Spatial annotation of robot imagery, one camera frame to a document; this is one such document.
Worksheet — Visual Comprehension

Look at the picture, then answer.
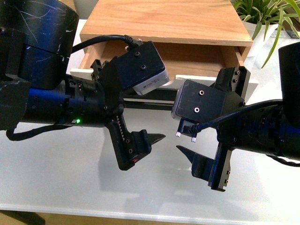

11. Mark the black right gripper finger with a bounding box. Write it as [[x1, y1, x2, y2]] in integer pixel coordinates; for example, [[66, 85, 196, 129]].
[[176, 145, 195, 163]]

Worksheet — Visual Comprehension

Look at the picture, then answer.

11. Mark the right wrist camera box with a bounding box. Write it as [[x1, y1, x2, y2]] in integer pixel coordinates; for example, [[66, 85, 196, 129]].
[[171, 80, 227, 142]]

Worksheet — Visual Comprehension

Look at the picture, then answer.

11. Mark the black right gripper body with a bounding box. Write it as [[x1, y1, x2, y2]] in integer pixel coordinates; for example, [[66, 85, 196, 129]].
[[192, 67, 250, 192]]

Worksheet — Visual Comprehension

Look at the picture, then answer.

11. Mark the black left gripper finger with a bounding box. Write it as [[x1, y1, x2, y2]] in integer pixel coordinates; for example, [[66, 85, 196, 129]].
[[147, 134, 166, 146]]

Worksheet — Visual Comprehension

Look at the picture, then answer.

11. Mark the right camera black cable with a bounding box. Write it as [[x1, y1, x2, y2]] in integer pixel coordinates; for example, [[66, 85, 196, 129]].
[[188, 99, 285, 134]]

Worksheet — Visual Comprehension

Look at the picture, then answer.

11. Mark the camera black cable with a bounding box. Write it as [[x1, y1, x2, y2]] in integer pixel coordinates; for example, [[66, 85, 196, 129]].
[[71, 34, 141, 54], [188, 99, 285, 134]]

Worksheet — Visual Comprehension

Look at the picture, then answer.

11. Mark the spider plant in white pot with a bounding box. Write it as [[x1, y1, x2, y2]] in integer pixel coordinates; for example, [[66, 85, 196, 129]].
[[231, 0, 300, 71]]

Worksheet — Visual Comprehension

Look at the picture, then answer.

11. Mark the white drawer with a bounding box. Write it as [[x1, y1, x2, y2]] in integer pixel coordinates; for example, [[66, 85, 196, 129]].
[[67, 41, 244, 88]]

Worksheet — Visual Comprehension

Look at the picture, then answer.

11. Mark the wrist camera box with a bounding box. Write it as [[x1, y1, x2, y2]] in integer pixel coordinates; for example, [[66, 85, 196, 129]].
[[116, 41, 169, 96], [171, 80, 227, 142]]

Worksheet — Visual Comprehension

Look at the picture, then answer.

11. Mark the black drawer handle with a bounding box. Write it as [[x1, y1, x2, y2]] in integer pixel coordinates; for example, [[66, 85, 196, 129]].
[[124, 88, 178, 111]]

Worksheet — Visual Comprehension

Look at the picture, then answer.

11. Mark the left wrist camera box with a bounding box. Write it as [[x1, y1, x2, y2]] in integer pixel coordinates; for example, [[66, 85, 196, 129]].
[[116, 41, 169, 96]]

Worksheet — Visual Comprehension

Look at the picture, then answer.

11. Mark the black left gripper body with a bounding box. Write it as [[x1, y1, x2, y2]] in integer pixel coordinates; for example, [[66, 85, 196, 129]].
[[82, 57, 150, 171]]

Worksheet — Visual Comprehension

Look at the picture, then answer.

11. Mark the left camera black cable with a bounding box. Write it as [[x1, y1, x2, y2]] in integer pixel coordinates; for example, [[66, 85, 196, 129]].
[[71, 34, 141, 54]]

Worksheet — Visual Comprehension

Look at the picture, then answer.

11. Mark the wooden drawer cabinet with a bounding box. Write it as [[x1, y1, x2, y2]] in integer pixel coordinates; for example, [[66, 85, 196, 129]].
[[79, 0, 254, 68]]

